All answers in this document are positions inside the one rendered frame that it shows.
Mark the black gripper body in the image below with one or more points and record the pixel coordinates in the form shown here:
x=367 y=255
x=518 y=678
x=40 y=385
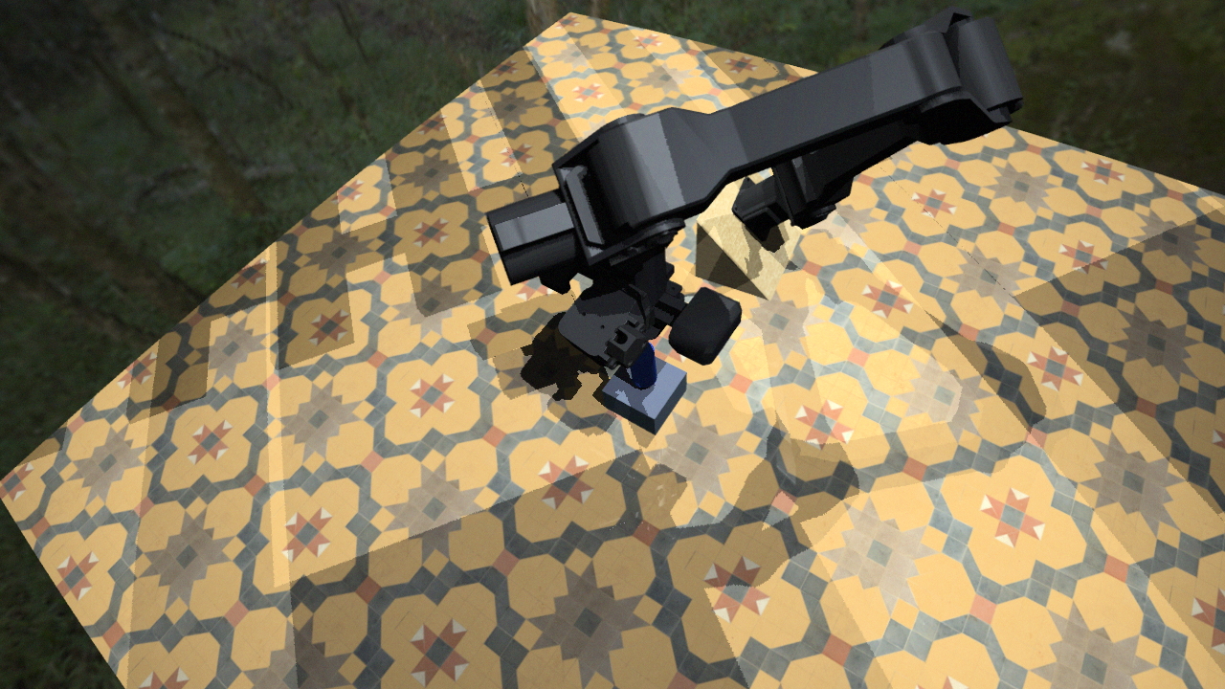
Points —
x=700 y=328

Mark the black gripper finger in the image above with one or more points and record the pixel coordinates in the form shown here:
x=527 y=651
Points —
x=654 y=332

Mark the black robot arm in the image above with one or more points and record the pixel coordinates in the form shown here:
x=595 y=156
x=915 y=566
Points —
x=628 y=187

